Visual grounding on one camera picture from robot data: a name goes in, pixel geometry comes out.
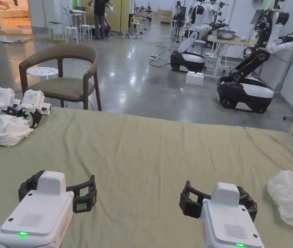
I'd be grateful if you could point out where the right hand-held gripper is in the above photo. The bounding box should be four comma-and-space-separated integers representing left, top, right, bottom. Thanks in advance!
179, 180, 264, 248

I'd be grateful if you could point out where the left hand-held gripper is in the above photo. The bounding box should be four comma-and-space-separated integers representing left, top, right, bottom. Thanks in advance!
0, 170, 97, 248

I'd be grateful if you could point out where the white plastic bag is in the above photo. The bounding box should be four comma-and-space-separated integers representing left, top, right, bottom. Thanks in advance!
267, 170, 293, 230

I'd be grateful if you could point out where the white crumpled cloth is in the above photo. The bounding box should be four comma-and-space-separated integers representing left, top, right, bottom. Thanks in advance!
0, 115, 34, 148

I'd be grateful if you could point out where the bed with pale green sheet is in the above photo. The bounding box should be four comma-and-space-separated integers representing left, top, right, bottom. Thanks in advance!
0, 106, 293, 248

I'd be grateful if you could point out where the spare hand-held gripper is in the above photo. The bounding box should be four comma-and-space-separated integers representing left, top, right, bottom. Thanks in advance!
17, 89, 52, 129
0, 87, 21, 122

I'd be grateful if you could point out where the brown wooden armchair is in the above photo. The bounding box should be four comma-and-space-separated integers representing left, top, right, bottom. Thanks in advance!
19, 44, 102, 112

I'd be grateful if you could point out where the white and black wheeled robot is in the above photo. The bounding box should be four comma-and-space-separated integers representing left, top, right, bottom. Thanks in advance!
217, 9, 293, 114
170, 0, 229, 73

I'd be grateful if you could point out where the white round stool with holes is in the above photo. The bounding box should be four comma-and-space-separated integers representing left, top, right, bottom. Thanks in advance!
26, 67, 59, 81

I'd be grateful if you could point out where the white box on floor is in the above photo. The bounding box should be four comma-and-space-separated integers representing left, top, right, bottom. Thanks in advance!
185, 72, 205, 86

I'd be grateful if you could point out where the white table with metal pot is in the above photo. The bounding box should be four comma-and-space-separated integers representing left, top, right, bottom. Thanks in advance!
207, 29, 248, 78

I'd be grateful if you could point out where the white stool with dark seat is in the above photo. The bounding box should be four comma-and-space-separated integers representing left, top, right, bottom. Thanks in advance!
48, 22, 63, 41

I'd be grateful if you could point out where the white high table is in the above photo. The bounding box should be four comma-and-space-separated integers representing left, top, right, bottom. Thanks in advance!
61, 10, 95, 39

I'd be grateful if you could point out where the beige sofa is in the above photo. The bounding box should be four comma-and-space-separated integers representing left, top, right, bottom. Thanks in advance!
0, 0, 30, 19

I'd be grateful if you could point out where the pale yellow small chair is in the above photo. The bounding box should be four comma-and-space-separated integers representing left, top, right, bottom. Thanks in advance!
130, 16, 147, 37

